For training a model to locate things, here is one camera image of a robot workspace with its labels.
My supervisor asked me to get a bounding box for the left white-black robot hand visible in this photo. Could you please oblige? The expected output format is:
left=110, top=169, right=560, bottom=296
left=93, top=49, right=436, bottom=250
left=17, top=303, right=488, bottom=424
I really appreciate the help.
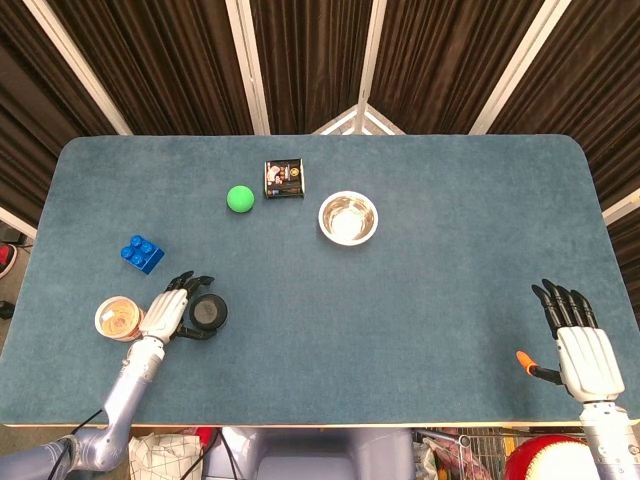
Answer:
left=138, top=270, right=217, bottom=346

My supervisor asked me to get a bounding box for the right white-black robot hand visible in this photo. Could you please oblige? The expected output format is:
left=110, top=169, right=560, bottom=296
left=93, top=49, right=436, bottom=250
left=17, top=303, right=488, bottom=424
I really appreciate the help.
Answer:
left=515, top=278, right=626, bottom=403

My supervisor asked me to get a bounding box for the dark grey bowl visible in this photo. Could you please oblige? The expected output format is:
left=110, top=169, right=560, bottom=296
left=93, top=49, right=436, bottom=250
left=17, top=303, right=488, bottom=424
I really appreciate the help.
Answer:
left=187, top=292, right=229, bottom=341

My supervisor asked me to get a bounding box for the lavender robot base body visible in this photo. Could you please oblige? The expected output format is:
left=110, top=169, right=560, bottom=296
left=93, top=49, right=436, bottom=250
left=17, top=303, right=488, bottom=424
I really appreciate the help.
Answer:
left=207, top=427, right=416, bottom=480

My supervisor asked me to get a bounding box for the orange food cup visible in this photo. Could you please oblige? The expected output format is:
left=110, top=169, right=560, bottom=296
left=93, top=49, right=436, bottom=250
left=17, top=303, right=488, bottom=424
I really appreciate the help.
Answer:
left=94, top=295, right=147, bottom=343

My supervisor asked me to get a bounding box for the blue toy building block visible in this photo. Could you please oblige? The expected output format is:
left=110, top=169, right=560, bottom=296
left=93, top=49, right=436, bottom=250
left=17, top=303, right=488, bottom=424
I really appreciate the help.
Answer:
left=119, top=234, right=166, bottom=276

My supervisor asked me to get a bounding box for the red and white ball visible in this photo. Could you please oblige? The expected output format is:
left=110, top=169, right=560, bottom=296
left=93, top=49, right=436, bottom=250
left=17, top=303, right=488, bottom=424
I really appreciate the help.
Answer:
left=503, top=434, right=601, bottom=480

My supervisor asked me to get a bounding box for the brown pleated curtain panel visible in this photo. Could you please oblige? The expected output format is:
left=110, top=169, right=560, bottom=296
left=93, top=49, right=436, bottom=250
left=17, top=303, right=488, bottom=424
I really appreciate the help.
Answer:
left=607, top=214, right=640, bottom=274
left=0, top=0, right=119, bottom=229
left=249, top=0, right=374, bottom=135
left=47, top=0, right=256, bottom=136
left=369, top=0, right=546, bottom=135
left=492, top=0, right=640, bottom=211

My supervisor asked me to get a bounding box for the green rubber ball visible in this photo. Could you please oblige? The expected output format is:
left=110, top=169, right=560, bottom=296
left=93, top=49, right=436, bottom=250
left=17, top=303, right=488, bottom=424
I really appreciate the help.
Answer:
left=226, top=184, right=256, bottom=215

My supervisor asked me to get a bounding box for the white checked cloth bag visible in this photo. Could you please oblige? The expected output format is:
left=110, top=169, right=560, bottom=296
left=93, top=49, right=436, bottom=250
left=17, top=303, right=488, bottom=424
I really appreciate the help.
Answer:
left=128, top=433, right=204, bottom=480

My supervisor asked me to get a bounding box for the red shoe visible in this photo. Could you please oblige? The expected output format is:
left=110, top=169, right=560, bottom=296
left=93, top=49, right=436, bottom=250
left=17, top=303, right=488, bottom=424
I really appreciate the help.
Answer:
left=0, top=243, right=19, bottom=280

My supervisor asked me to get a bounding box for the colourful plastic bag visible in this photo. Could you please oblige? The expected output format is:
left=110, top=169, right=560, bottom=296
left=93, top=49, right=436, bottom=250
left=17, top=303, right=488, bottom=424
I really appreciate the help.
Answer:
left=413, top=435, right=506, bottom=480

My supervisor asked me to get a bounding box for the black printed food box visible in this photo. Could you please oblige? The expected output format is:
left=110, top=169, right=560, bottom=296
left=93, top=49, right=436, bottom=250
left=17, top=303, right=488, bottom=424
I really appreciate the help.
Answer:
left=263, top=157, right=307, bottom=200

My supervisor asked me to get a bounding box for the blue felt table cover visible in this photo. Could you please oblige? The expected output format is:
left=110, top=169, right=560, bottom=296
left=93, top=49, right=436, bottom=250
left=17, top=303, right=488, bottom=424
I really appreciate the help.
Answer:
left=0, top=133, right=640, bottom=429

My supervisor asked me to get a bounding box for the stainless steel bowl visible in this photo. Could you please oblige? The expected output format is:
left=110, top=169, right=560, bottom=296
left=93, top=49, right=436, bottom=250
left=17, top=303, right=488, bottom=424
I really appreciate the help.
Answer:
left=317, top=190, right=380, bottom=246

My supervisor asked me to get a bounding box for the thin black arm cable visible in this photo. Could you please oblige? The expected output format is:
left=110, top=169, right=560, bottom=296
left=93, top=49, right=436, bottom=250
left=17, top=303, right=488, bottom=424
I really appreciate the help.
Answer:
left=49, top=407, right=106, bottom=480

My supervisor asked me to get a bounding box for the metal wire cart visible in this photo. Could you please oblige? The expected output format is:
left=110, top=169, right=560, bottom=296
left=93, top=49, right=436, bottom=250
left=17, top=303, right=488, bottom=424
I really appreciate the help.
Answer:
left=414, top=427, right=589, bottom=480

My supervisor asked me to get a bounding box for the white partition frame post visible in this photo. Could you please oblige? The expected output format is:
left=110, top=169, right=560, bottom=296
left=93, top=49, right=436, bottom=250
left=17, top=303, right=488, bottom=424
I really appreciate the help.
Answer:
left=22, top=0, right=134, bottom=136
left=469, top=0, right=572, bottom=135
left=313, top=0, right=406, bottom=136
left=224, top=0, right=272, bottom=135
left=602, top=187, right=640, bottom=225
left=0, top=204, right=39, bottom=240

